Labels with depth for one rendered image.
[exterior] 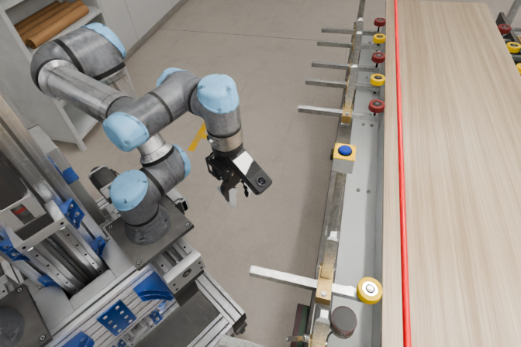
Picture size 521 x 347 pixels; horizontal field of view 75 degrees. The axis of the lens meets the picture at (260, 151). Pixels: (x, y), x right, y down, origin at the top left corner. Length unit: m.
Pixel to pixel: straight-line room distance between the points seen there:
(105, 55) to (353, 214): 1.27
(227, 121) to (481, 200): 1.17
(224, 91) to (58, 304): 0.96
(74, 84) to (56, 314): 0.78
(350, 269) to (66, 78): 1.27
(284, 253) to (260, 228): 0.24
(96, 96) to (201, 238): 1.77
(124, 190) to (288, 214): 1.56
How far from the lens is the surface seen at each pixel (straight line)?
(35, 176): 1.12
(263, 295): 2.18
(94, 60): 1.01
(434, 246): 1.39
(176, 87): 0.71
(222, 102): 0.64
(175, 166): 1.12
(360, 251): 1.63
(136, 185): 1.07
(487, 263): 1.43
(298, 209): 2.47
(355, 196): 1.80
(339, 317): 0.91
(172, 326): 1.98
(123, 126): 0.66
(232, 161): 0.74
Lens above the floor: 2.03
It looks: 45 degrees down
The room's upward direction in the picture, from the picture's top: 5 degrees counter-clockwise
